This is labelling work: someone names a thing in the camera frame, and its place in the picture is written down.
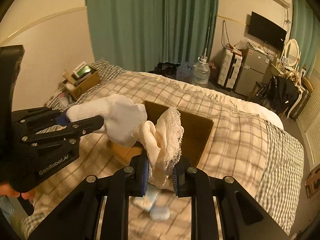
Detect white louvered wardrobe doors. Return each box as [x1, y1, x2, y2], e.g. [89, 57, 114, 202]
[298, 70, 320, 170]

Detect person's left hand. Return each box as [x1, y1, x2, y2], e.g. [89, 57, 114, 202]
[0, 182, 35, 200]

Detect black wall television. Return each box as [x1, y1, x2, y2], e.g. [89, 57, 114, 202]
[248, 12, 287, 50]

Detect cream lace cloth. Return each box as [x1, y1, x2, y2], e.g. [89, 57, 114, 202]
[131, 107, 184, 189]

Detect green curtain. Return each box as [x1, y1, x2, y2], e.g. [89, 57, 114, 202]
[86, 0, 219, 72]
[290, 0, 319, 77]

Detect green curtain at right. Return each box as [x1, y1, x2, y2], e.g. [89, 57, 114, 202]
[290, 0, 319, 77]

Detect white suitcase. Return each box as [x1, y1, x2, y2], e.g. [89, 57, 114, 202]
[217, 49, 242, 89]

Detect black jacket on chair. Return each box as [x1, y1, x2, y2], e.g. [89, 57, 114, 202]
[253, 76, 299, 115]

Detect white sock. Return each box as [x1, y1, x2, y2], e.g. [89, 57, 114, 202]
[66, 94, 147, 147]

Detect black bag on floor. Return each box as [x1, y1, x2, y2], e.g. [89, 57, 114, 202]
[149, 62, 181, 77]

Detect large clear water jug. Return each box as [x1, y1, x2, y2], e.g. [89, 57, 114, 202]
[191, 48, 210, 87]

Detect white earbuds case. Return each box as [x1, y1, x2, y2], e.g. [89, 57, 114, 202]
[149, 206, 170, 221]

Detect grey mini fridge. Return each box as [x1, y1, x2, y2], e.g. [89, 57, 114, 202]
[234, 47, 268, 97]

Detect small cardboard box with items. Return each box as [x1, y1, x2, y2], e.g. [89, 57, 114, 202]
[62, 62, 100, 101]

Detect clear plastic bottle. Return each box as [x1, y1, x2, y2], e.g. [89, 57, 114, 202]
[59, 93, 69, 109]

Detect plaid bed blanket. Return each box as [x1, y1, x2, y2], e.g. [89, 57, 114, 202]
[21, 60, 304, 239]

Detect white oval vanity mirror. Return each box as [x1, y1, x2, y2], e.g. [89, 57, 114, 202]
[281, 38, 300, 68]

